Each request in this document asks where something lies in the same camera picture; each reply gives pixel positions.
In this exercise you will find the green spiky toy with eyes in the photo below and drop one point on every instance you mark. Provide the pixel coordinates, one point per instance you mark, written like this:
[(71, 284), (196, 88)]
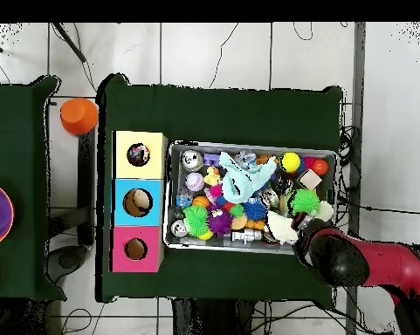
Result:
[(305, 202)]

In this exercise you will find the purple spiky toy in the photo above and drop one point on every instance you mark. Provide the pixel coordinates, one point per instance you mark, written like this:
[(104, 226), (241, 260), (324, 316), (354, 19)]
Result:
[(219, 221)]

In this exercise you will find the wooden three-hole box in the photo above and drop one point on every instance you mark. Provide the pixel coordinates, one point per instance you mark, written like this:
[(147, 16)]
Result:
[(157, 139)]

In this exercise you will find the large colourful patterned cloth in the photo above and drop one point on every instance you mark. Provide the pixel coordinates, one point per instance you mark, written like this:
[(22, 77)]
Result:
[(139, 154)]

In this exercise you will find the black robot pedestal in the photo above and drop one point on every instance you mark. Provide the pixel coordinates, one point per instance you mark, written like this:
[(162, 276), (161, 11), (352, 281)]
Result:
[(209, 319)]

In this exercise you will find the orange toy basketball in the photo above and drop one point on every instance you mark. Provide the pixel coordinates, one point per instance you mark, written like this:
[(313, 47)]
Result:
[(201, 202)]

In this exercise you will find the orange plastic bowl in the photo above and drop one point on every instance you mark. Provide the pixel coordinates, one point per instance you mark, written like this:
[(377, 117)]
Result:
[(79, 117)]

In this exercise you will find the black panel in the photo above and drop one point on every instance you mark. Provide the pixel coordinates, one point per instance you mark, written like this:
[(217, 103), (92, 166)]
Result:
[(86, 174)]

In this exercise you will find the silver drink can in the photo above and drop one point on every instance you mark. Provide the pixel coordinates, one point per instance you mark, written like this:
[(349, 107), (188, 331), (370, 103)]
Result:
[(192, 160)]

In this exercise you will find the white baseball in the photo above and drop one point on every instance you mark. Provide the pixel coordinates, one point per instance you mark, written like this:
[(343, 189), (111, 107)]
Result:
[(195, 182)]

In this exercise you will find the long black rod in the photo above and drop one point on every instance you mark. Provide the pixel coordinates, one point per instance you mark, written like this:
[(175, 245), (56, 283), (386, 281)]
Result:
[(70, 43)]

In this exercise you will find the dark green table cloth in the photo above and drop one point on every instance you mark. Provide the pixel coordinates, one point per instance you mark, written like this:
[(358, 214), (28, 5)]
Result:
[(230, 115)]

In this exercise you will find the cream knitted cloth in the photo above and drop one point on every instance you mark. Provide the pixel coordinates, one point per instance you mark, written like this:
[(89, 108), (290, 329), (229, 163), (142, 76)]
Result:
[(283, 228)]

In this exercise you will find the dark green side-table cloth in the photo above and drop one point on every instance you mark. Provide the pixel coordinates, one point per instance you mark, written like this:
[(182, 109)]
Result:
[(14, 157)]

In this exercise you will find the mint knitted cloth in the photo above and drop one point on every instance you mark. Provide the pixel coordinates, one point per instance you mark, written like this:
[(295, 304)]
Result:
[(244, 181)]

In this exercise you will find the round plastic bowl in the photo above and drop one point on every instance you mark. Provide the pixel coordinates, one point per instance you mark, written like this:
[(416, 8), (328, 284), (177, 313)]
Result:
[(0, 216)]

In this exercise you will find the grey stand base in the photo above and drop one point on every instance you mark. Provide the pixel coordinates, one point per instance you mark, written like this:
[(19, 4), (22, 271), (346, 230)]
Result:
[(68, 260)]

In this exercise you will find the yellow ball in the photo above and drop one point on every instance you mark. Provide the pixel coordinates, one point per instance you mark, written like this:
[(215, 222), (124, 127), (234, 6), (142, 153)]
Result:
[(290, 162)]

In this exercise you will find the green spiky ball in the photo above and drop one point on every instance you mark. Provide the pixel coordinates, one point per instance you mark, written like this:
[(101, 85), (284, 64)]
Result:
[(195, 220)]

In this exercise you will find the silver mesh bin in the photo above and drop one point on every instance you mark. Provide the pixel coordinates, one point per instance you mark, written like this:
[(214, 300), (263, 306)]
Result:
[(174, 195)]

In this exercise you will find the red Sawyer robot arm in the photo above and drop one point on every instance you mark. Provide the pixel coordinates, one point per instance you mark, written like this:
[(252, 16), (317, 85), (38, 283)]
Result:
[(387, 261)]

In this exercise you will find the yellow plush duck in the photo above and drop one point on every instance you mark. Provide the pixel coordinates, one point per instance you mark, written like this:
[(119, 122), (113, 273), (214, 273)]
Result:
[(212, 176)]

